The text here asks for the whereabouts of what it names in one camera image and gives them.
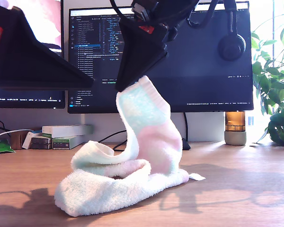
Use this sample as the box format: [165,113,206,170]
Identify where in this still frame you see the black headphones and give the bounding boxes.
[216,0,247,62]

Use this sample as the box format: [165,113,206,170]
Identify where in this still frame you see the amber glass lamp grey base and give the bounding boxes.
[224,111,248,146]

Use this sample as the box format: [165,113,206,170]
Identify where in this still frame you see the pastel checked fluffy tea towel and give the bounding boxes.
[54,75,206,218]

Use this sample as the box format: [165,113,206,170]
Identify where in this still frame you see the brown wooden block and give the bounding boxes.
[9,130,30,150]

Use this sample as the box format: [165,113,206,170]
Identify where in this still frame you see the black USB cable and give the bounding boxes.
[96,130,128,152]

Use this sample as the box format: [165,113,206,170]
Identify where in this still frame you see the black monitor with terminal windows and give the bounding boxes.
[0,0,66,110]

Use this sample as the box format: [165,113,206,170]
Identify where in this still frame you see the dark brown small box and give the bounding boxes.
[29,136,53,150]

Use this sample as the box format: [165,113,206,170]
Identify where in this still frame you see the black Huawei monitor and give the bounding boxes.
[67,1,254,114]

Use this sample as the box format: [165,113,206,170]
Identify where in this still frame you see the small white blue box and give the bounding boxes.
[21,131,44,150]

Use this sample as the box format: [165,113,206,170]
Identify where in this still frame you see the green leafy houseplant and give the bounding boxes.
[250,0,284,148]

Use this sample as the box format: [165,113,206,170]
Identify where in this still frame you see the green plastic packet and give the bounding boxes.
[0,138,16,154]

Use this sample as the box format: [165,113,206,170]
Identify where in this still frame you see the green and white long box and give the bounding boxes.
[52,135,86,151]

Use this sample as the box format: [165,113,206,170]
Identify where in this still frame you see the black monitor power cable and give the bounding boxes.
[183,113,190,140]

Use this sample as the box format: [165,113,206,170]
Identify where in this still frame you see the black camera cable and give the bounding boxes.
[109,0,126,22]

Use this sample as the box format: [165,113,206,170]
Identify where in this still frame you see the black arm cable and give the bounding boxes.
[186,0,219,29]

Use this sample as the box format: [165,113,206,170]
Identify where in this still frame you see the white cable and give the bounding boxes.
[0,129,33,142]

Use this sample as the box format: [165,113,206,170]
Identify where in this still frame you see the black monitor stand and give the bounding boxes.
[180,138,191,151]

